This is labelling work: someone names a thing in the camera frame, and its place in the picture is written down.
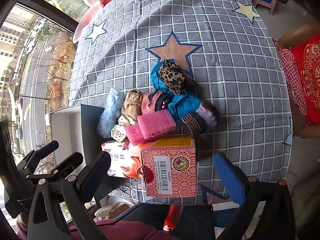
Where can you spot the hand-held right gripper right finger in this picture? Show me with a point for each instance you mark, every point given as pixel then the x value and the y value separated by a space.
pixel 231 180

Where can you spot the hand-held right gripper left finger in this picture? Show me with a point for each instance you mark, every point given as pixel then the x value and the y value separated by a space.
pixel 100 170

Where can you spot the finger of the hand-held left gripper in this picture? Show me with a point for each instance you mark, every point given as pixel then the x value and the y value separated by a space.
pixel 67 162
pixel 46 150

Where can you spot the large pink foam block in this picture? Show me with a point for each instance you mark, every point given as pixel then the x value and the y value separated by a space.
pixel 157 123

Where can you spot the blue plastic bag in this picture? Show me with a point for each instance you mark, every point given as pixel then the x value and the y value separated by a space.
pixel 181 105

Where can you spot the floral tissue pack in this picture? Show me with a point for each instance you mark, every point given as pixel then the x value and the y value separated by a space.
pixel 125 160

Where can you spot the white storage box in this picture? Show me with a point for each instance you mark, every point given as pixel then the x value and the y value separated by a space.
pixel 65 130

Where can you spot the dark grey board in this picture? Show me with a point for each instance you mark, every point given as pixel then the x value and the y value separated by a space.
pixel 91 130

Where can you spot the beige slipper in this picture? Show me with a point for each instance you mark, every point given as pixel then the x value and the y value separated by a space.
pixel 112 208

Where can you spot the white polka dot cloth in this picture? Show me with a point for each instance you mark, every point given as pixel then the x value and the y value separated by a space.
pixel 119 132

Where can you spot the small pink foam block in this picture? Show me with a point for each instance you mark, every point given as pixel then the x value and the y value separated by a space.
pixel 133 135

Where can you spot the light blue fuzzy sock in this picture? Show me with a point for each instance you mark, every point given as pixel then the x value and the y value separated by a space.
pixel 110 112

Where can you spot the red patterned cardboard box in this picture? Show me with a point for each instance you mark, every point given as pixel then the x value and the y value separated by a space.
pixel 172 170

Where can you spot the person's maroon trousers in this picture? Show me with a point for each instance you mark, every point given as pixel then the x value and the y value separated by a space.
pixel 120 230

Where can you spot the purple striped knitted sock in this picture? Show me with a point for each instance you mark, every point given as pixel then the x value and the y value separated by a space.
pixel 200 120

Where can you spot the red plastic object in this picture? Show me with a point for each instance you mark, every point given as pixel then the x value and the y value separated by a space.
pixel 171 217

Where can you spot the beige underwear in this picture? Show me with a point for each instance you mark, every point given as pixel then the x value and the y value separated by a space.
pixel 131 103

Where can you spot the pink knitted slipper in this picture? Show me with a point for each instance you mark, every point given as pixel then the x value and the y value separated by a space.
pixel 152 102

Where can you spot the grey checked star bedsheet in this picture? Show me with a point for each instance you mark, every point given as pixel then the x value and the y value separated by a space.
pixel 225 80

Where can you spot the red checked cloth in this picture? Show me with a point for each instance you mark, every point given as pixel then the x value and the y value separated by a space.
pixel 290 80

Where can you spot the leopard print cloth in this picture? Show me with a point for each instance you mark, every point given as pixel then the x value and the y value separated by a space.
pixel 173 78

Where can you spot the red embroidered pillow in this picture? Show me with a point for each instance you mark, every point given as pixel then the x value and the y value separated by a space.
pixel 308 77

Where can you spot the pink plastic basin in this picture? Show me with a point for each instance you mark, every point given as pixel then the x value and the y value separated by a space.
pixel 86 21

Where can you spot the wooden bench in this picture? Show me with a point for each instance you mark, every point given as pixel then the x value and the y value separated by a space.
pixel 297 33

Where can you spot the black window frame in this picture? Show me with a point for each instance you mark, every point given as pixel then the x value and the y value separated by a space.
pixel 47 12

